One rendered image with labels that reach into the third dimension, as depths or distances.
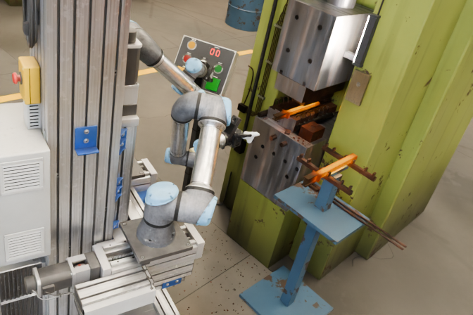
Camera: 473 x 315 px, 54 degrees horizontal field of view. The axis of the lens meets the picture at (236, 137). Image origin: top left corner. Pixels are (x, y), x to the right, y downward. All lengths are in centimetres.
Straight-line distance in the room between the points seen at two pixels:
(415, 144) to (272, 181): 87
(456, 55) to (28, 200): 215
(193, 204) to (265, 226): 121
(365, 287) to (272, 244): 69
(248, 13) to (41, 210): 576
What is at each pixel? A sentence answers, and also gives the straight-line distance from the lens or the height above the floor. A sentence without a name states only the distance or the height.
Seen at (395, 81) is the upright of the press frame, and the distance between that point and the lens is 239.
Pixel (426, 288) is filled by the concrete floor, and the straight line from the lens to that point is 345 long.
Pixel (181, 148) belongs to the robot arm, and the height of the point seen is 98.
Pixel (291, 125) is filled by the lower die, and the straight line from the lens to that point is 260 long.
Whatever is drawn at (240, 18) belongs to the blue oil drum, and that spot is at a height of 17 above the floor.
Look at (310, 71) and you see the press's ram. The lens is 246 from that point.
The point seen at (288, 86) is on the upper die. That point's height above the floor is 115.
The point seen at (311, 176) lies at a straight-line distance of 208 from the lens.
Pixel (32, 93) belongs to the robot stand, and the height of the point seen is 137.
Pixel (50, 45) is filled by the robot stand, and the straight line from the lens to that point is 149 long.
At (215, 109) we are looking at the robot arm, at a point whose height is 127.
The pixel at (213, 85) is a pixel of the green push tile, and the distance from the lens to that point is 272.
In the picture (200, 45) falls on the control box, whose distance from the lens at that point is 280.
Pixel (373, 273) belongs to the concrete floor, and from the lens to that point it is 334.
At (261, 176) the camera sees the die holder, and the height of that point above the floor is 58.
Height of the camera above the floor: 212
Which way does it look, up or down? 30 degrees down
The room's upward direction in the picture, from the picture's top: 13 degrees clockwise
